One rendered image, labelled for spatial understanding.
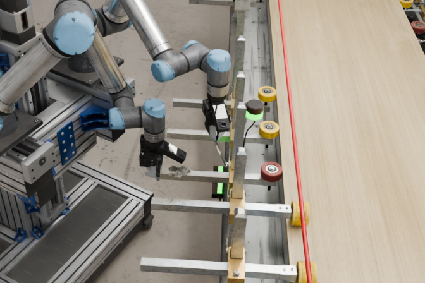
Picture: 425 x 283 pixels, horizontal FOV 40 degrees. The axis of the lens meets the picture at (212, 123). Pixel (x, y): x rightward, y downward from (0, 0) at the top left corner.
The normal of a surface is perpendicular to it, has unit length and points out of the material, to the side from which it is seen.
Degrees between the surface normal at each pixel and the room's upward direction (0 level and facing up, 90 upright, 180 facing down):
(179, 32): 0
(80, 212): 0
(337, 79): 0
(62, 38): 85
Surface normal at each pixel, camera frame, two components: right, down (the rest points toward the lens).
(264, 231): 0.04, -0.78
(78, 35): 0.30, 0.53
